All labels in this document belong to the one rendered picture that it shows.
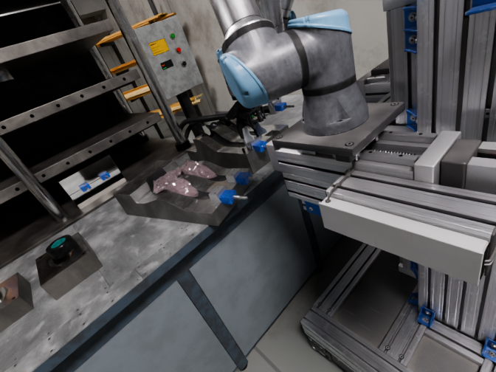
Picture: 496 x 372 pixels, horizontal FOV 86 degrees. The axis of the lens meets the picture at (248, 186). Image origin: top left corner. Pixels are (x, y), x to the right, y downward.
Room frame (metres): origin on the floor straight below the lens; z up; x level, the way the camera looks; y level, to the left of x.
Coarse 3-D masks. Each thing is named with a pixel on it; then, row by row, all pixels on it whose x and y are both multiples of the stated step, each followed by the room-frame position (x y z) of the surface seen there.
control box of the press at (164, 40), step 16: (176, 16) 1.94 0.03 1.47; (144, 32) 1.81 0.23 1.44; (160, 32) 1.86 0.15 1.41; (176, 32) 1.91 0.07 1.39; (144, 48) 1.78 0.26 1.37; (160, 48) 1.84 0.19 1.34; (176, 48) 1.88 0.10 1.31; (160, 64) 1.81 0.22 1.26; (176, 64) 1.87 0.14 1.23; (192, 64) 1.92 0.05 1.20; (160, 80) 1.79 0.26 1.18; (176, 80) 1.84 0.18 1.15; (192, 80) 1.90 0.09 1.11; (176, 96) 1.93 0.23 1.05; (192, 112) 1.90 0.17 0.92; (192, 128) 1.92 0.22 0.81
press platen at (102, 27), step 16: (64, 32) 1.57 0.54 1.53; (80, 32) 1.61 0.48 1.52; (96, 32) 1.64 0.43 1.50; (16, 48) 1.46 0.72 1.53; (32, 48) 1.49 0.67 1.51; (48, 48) 1.52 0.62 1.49; (64, 48) 1.68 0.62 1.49; (80, 48) 1.92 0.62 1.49; (0, 64) 1.43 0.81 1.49; (16, 64) 1.60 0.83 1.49; (32, 64) 1.81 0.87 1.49; (48, 64) 2.09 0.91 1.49
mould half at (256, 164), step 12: (216, 132) 1.24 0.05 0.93; (228, 132) 1.23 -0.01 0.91; (204, 144) 1.18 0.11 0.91; (216, 144) 1.16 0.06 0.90; (192, 156) 1.33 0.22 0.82; (204, 156) 1.22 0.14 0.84; (216, 156) 1.13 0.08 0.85; (228, 156) 1.05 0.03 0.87; (240, 156) 0.98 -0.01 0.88; (252, 156) 0.96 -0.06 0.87; (264, 156) 0.99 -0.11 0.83; (252, 168) 0.95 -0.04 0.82
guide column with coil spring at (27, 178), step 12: (0, 144) 1.24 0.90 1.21; (0, 156) 1.23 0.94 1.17; (12, 156) 1.24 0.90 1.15; (12, 168) 1.23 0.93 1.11; (24, 168) 1.25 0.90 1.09; (24, 180) 1.23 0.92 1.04; (36, 180) 1.26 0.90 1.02; (36, 192) 1.23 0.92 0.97; (48, 192) 1.27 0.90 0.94; (48, 204) 1.23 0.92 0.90; (60, 216) 1.24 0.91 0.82
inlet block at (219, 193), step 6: (216, 186) 0.80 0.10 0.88; (222, 186) 0.79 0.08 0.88; (210, 192) 0.78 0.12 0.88; (216, 192) 0.76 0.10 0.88; (222, 192) 0.77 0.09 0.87; (228, 192) 0.76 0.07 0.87; (234, 192) 0.75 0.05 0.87; (210, 198) 0.77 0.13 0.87; (216, 198) 0.75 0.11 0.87; (222, 198) 0.74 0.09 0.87; (228, 198) 0.73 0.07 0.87; (234, 198) 0.73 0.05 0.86; (240, 198) 0.72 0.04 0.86; (246, 198) 0.70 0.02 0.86
